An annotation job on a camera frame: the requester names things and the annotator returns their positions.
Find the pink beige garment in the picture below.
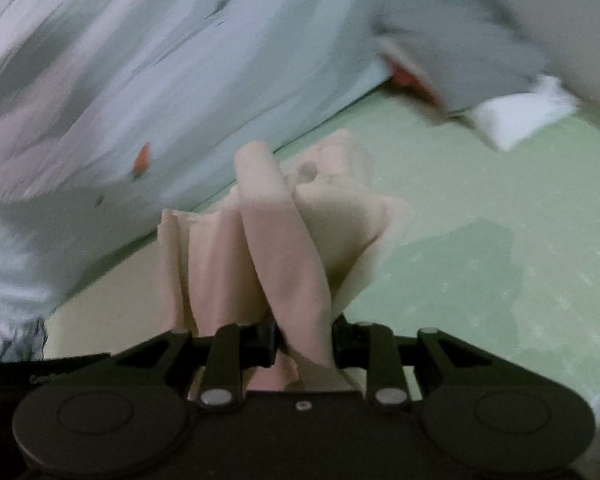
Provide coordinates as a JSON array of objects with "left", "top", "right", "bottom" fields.
[{"left": 158, "top": 129, "right": 412, "bottom": 391}]

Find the grey folded garment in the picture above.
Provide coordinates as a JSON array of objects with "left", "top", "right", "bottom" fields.
[{"left": 378, "top": 0, "right": 550, "bottom": 116}]

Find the light blue carrot-print fabric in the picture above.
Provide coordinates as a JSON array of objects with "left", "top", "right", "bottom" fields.
[{"left": 0, "top": 0, "right": 403, "bottom": 362}]

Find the white folded garment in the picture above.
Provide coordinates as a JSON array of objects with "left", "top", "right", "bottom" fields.
[{"left": 463, "top": 75, "right": 580, "bottom": 152}]

